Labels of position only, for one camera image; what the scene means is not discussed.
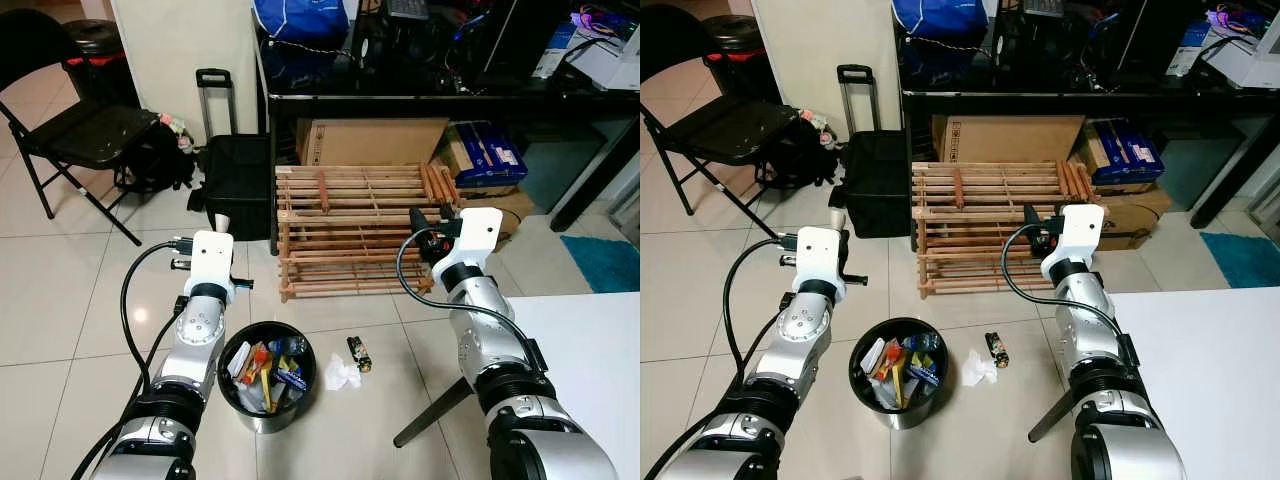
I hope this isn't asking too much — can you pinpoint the black desk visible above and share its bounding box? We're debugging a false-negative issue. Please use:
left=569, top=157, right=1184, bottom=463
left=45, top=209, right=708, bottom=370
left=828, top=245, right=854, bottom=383
left=898, top=0, right=1280, bottom=251
left=256, top=0, right=641, bottom=256

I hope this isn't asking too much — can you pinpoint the dark grey table leg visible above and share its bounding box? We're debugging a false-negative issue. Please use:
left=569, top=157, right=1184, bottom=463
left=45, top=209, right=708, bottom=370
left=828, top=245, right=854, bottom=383
left=392, top=377, right=477, bottom=449
left=1027, top=390, right=1081, bottom=444

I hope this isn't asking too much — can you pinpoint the black trolley suitcase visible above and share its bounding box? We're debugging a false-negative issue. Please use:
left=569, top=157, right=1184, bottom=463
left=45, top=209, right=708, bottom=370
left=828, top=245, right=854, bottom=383
left=188, top=68, right=274, bottom=242
left=832, top=64, right=913, bottom=239

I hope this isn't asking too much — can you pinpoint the round black rubbish bin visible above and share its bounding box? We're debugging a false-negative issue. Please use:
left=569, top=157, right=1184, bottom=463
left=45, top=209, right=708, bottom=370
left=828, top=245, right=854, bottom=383
left=216, top=320, right=319, bottom=435
left=848, top=317, right=949, bottom=431

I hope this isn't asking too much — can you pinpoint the teal floor mat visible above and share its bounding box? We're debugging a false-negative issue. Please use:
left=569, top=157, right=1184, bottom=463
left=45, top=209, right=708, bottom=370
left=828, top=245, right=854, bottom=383
left=558, top=235, right=641, bottom=295
left=1198, top=232, right=1280, bottom=290

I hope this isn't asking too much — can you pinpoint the small pink white bundle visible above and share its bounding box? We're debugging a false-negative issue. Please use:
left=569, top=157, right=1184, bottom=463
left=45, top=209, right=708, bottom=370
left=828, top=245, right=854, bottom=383
left=800, top=108, right=836, bottom=149
left=158, top=110, right=193, bottom=153

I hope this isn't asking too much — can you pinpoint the blue fabric bag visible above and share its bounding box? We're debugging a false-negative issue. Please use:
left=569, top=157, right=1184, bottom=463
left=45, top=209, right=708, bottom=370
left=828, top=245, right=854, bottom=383
left=890, top=0, right=986, bottom=41
left=250, top=0, right=348, bottom=43

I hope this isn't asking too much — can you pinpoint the white open computer case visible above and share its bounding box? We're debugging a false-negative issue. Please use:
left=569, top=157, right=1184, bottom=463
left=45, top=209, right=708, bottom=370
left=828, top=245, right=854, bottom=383
left=1205, top=5, right=1280, bottom=89
left=575, top=5, right=641, bottom=91

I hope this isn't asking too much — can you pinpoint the black computer with coloured lights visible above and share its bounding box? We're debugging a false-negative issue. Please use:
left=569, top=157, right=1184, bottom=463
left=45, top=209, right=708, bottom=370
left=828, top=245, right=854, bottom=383
left=350, top=0, right=481, bottom=91
left=990, top=0, right=1111, bottom=89

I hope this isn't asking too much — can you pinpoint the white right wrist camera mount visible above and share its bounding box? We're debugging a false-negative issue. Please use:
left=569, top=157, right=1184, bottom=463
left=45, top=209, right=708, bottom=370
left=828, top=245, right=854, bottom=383
left=455, top=206, right=505, bottom=269
left=1058, top=203, right=1107, bottom=263

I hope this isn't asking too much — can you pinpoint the black folding chair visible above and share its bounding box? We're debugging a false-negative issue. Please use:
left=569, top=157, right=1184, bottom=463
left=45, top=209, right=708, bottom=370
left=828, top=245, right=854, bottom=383
left=0, top=8, right=166, bottom=247
left=640, top=5, right=801, bottom=241

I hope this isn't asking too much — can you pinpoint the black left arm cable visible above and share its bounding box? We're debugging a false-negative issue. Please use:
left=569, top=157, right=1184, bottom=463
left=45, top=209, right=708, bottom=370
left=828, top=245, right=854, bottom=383
left=655, top=232, right=801, bottom=480
left=72, top=237, right=196, bottom=480

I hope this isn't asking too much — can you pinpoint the wooden slatted rack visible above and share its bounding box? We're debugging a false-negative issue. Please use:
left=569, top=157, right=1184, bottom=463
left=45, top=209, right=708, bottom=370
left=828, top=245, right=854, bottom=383
left=274, top=162, right=463, bottom=303
left=911, top=159, right=1101, bottom=299

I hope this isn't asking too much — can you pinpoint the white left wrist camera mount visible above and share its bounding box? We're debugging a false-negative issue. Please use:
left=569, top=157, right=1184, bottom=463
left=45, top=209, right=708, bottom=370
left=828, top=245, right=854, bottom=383
left=188, top=229, right=238, bottom=304
left=796, top=226, right=848, bottom=286

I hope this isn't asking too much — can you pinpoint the flat brown cardboard box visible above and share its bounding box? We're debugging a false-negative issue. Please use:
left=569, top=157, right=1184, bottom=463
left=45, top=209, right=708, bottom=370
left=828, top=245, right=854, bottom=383
left=932, top=114, right=1088, bottom=165
left=296, top=117, right=451, bottom=168

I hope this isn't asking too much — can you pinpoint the black bin with red band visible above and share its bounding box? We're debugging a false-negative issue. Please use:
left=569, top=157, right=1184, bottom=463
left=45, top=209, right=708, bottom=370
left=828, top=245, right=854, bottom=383
left=700, top=14, right=766, bottom=101
left=62, top=18, right=129, bottom=106

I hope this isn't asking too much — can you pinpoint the white crumpled tissue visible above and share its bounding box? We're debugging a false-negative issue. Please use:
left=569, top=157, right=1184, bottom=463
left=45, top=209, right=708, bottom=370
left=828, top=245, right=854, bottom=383
left=322, top=352, right=363, bottom=392
left=961, top=349, right=999, bottom=388

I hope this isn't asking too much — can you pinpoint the white and blue container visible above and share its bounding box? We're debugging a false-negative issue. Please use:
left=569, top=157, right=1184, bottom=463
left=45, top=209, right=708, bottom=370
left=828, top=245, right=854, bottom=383
left=533, top=20, right=579, bottom=79
left=1165, top=18, right=1213, bottom=76

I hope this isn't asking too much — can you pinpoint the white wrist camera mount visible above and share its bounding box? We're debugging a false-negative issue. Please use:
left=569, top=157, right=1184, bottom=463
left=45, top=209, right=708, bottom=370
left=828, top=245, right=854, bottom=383
left=188, top=229, right=238, bottom=304
left=796, top=226, right=848, bottom=286
left=455, top=206, right=505, bottom=269
left=1058, top=203, right=1107, bottom=263

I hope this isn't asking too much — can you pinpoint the blue printed box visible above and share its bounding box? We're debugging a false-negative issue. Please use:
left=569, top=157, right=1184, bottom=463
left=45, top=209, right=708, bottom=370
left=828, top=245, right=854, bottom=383
left=1092, top=117, right=1167, bottom=188
left=455, top=120, right=529, bottom=189

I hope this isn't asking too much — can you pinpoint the black backpack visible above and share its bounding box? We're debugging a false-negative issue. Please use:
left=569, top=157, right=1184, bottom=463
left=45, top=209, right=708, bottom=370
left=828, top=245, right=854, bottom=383
left=755, top=105, right=836, bottom=189
left=113, top=108, right=198, bottom=194

